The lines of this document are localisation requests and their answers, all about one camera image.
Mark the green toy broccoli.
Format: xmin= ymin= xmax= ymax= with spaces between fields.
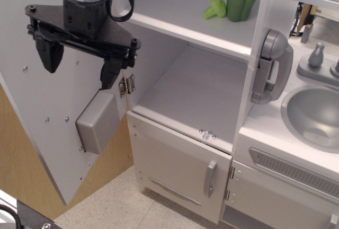
xmin=202 ymin=0 xmax=227 ymax=20

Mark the white toy kitchen cabinet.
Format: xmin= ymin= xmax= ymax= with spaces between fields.
xmin=112 ymin=0 xmax=339 ymax=229

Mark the white toy freezer door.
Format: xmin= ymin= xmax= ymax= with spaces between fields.
xmin=127 ymin=112 xmax=232 ymax=224

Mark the grey toy telephone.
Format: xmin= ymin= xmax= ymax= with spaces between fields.
xmin=251 ymin=30 xmax=293 ymax=104

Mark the grey toy faucet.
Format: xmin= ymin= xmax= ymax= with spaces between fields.
xmin=296 ymin=42 xmax=339 ymax=84

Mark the grey toy sink basin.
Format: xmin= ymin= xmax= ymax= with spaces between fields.
xmin=281 ymin=85 xmax=338 ymax=154

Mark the white toy oven door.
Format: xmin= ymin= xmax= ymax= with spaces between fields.
xmin=225 ymin=161 xmax=338 ymax=228

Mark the black cable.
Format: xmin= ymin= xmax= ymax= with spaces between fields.
xmin=108 ymin=0 xmax=136 ymax=23

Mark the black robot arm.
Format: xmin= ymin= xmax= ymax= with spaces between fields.
xmin=25 ymin=0 xmax=141 ymax=90

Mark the white toy fridge door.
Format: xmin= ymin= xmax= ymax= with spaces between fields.
xmin=0 ymin=0 xmax=131 ymax=206

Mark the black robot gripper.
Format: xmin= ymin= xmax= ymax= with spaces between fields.
xmin=25 ymin=0 xmax=140 ymax=90

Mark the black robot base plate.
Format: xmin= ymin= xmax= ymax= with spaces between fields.
xmin=1 ymin=190 xmax=63 ymax=229

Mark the grey freezer door handle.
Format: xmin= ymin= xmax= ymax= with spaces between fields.
xmin=203 ymin=160 xmax=217 ymax=198

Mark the grey oven vent panel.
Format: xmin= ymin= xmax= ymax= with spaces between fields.
xmin=248 ymin=147 xmax=338 ymax=199

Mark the light wooden board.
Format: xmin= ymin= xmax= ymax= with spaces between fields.
xmin=1 ymin=90 xmax=133 ymax=219

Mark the metal fridge door hinge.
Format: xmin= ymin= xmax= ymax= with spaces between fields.
xmin=119 ymin=74 xmax=136 ymax=98

